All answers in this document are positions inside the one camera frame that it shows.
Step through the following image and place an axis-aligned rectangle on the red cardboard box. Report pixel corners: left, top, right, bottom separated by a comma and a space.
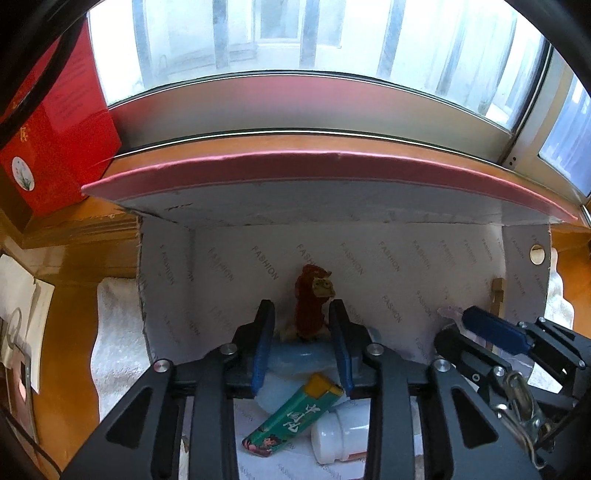
81, 148, 580, 480

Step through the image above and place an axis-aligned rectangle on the red toy figure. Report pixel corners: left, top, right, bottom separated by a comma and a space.
283, 264, 334, 342

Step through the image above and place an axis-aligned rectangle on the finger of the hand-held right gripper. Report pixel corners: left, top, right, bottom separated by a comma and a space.
433, 325, 536, 416
462, 305, 591, 393

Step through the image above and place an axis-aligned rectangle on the dark flat device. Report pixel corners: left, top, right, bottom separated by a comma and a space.
0, 355, 38, 416

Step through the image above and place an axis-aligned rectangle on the pink tape dispenser shell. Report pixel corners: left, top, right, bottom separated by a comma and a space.
436, 305, 467, 324

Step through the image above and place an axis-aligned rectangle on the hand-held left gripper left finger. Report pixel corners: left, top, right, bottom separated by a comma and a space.
60, 299, 277, 480

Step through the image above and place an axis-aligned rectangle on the notched wooden piece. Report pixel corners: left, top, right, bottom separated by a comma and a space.
490, 277, 505, 319

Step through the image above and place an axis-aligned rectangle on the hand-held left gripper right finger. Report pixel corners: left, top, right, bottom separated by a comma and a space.
329, 299, 513, 480

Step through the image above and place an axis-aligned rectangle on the green printed lighter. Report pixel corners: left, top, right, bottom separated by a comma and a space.
241, 373, 345, 457

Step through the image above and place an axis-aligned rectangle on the black cable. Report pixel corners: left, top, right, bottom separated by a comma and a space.
0, 0, 93, 134

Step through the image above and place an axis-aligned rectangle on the red tea box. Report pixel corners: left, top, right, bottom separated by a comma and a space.
0, 18, 123, 217

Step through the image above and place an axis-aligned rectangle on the white pill bottle orange label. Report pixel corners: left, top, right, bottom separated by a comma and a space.
310, 399, 372, 464

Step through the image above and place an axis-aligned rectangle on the blue curved plastic pipe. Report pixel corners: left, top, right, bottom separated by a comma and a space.
265, 337, 384, 384

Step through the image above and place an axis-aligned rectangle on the white paper booklet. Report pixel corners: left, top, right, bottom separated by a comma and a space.
0, 253, 55, 395

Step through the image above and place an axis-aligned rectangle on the white towel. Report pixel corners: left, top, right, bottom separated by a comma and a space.
90, 247, 578, 425

